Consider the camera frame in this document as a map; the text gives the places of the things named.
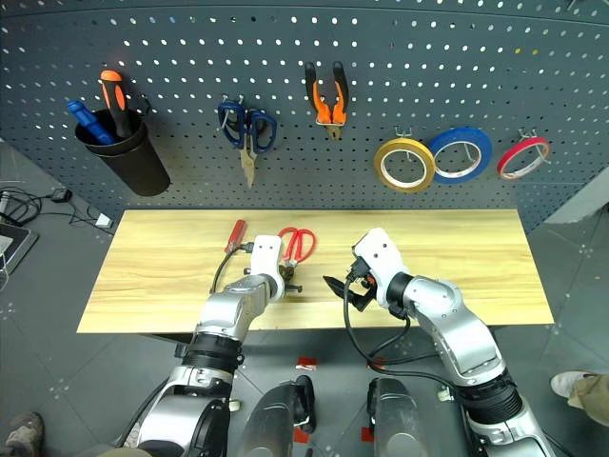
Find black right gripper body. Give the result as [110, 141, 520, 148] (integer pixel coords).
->
[344, 255, 380, 306]

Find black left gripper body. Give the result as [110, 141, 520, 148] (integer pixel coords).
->
[278, 264, 296, 297]

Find red handled scissors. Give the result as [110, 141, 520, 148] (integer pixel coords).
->
[277, 227, 318, 268]

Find yellow tape roll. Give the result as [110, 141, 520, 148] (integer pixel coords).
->
[373, 137, 437, 195]

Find metal pegboard hook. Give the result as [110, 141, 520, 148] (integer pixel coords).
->
[462, 141, 482, 169]
[393, 124, 414, 166]
[517, 126, 554, 167]
[219, 94, 246, 130]

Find blue tape roll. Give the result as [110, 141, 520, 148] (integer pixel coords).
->
[427, 126, 495, 186]

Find red tape roll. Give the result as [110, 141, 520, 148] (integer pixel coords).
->
[496, 136, 552, 182]

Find dark grey perforated pegboard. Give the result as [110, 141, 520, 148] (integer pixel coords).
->
[0, 0, 609, 235]

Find red utility knife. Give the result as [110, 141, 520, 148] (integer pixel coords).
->
[224, 218, 248, 255]

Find dark grey rounded shape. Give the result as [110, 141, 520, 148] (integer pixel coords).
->
[236, 374, 316, 457]
[366, 376, 430, 457]

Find orange black pliers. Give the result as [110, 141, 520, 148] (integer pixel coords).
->
[304, 60, 350, 142]

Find black cup holder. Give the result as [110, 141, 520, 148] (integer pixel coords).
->
[74, 109, 172, 198]

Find white shoe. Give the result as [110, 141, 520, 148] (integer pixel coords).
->
[550, 370, 592, 400]

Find olive trouser leg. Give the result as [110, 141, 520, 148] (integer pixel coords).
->
[567, 373, 609, 423]

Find grey flat device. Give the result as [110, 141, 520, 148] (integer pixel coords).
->
[0, 222, 40, 278]

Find brown shoe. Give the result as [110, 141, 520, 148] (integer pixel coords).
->
[0, 411, 47, 457]

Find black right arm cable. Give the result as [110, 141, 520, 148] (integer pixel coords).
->
[343, 276, 461, 389]

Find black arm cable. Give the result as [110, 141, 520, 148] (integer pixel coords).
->
[208, 241, 256, 295]
[343, 276, 461, 389]

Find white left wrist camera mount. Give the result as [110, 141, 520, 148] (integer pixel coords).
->
[247, 233, 284, 278]

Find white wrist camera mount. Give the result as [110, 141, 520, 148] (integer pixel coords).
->
[247, 233, 284, 278]
[353, 227, 410, 288]

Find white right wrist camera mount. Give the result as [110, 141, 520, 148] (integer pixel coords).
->
[353, 227, 410, 288]

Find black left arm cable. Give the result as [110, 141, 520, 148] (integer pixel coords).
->
[208, 241, 256, 295]

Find blue handled scissors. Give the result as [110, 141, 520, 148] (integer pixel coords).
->
[216, 97, 279, 190]

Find orange black handled screwdriver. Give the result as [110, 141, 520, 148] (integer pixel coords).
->
[99, 70, 135, 140]

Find blue handled screwdriver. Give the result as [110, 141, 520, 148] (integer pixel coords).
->
[67, 99, 117, 147]

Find black floor cables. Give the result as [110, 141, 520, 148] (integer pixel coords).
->
[0, 186, 115, 235]

